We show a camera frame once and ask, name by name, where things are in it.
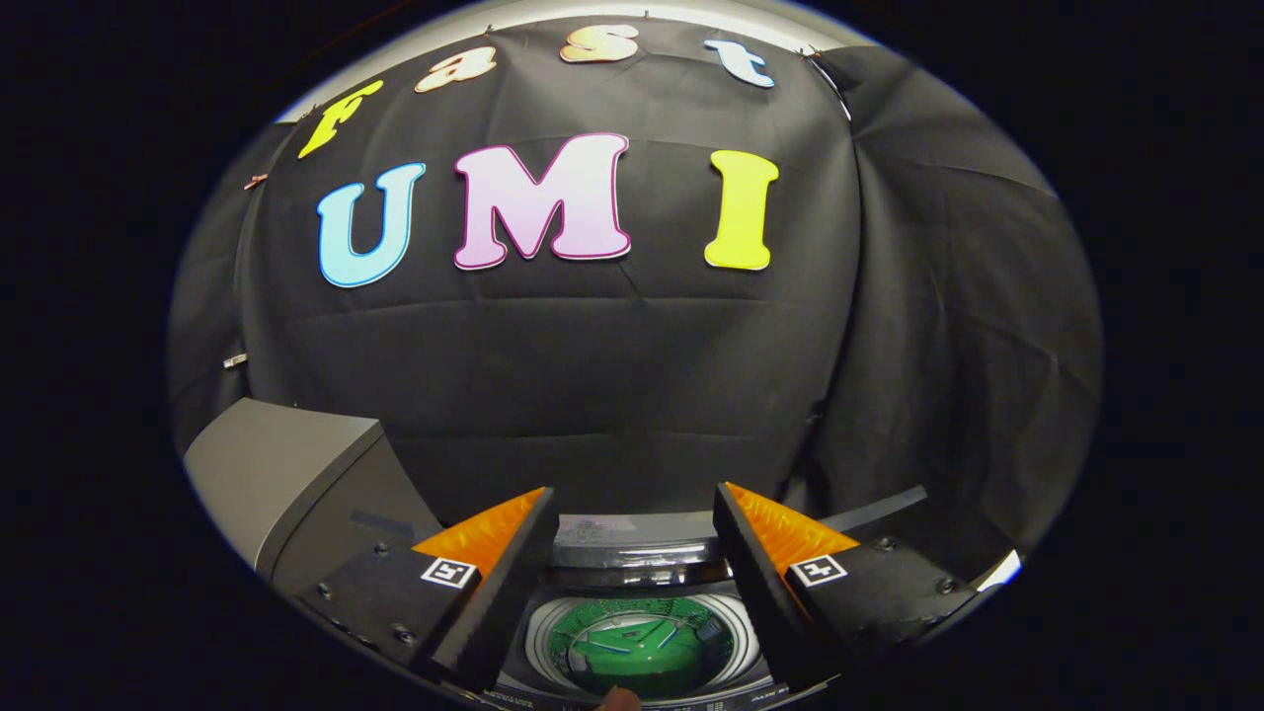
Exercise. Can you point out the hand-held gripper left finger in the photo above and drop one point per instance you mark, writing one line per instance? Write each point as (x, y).
(499, 612)

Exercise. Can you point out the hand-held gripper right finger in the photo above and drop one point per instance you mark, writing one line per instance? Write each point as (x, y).
(770, 602)

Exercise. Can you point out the grey washing machine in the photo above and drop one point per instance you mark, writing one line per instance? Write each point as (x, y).
(681, 551)

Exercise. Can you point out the green polo shirt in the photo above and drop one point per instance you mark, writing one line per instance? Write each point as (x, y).
(642, 657)

